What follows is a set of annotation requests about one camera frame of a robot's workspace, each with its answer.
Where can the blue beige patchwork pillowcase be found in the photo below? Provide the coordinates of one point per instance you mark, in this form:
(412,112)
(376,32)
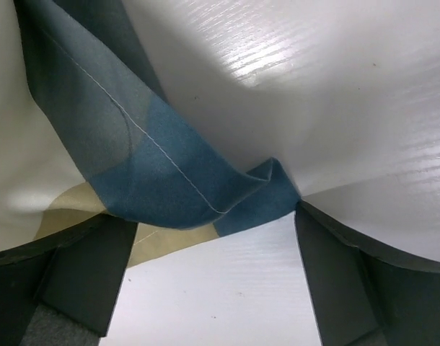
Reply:
(85,130)

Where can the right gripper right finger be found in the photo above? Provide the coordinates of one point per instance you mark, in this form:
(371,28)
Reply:
(363,291)

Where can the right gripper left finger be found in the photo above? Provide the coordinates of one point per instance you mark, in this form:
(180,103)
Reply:
(62,289)

